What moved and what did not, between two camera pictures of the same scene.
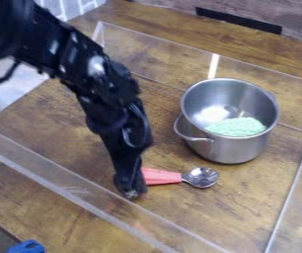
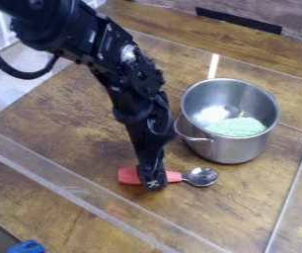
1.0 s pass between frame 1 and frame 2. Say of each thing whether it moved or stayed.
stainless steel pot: stayed
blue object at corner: stayed
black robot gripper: moved
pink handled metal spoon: stayed
